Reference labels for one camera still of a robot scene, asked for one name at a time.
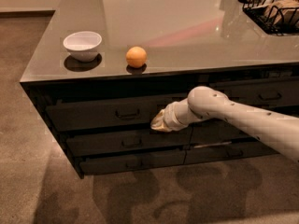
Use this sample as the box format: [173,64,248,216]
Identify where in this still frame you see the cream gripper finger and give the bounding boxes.
[150,109,171,133]

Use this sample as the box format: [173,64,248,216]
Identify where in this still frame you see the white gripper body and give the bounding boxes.
[163,101,192,132]

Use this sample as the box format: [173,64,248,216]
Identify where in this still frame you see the dark drawer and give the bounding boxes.
[210,79,299,108]
[46,93,186,132]
[191,119,248,145]
[66,128,192,157]
[185,141,277,164]
[79,149,185,175]

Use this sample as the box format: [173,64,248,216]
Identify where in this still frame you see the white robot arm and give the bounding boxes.
[150,86,299,162]

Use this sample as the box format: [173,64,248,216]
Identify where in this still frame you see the dark drawer cabinet counter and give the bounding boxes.
[21,0,299,176]

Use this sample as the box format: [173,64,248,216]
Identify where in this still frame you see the orange fruit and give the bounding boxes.
[126,47,147,68]

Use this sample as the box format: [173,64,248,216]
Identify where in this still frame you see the white ceramic bowl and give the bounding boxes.
[63,31,102,63]

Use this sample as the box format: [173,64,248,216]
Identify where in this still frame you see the brown item in basket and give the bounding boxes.
[264,0,299,25]

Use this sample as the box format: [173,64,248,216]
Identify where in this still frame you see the black wire basket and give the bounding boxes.
[241,0,299,35]

